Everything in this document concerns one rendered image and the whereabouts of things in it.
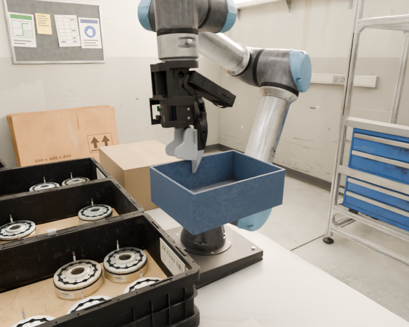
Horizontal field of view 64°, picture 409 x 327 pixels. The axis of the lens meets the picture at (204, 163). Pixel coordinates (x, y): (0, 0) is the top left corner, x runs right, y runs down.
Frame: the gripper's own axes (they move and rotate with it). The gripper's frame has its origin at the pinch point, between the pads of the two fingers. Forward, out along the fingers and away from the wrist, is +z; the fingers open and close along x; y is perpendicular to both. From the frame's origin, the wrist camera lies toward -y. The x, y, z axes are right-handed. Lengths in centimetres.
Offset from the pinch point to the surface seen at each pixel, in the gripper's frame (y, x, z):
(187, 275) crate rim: 6.5, 5.8, 19.4
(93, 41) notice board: -73, -323, -65
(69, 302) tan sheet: 25.6, -12.4, 27.8
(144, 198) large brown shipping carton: -15, -69, 30
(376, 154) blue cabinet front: -166, -57, 33
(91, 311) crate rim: 24.4, 5.3, 19.4
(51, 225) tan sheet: 23, -50, 24
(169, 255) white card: 4.4, -6.2, 21.3
